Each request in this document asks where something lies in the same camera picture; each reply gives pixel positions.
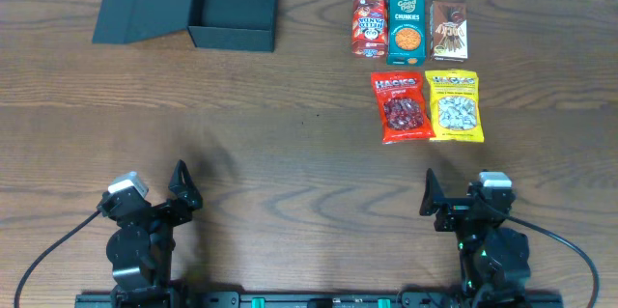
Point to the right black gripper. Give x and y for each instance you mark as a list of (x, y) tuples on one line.
[(457, 207)]

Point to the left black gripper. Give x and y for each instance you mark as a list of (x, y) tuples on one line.
[(157, 208)]

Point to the red Hacks candy bag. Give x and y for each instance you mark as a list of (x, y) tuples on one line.
[(401, 105)]

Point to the teal Good Day Chunkies box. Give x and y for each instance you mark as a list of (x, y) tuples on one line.
[(407, 33)]

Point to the red Hello Panda box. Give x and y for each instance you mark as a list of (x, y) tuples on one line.
[(369, 32)]

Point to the brown Pocky box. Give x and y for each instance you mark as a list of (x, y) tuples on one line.
[(448, 28)]

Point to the black gift box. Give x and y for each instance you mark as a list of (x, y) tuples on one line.
[(247, 25)]

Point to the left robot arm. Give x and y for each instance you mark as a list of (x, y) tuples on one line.
[(141, 250)]

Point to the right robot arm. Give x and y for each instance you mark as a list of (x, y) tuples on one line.
[(493, 259)]

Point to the yellow Hacks candy bag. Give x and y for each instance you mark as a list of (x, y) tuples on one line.
[(454, 105)]

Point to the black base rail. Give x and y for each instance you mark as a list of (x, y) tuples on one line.
[(261, 300)]

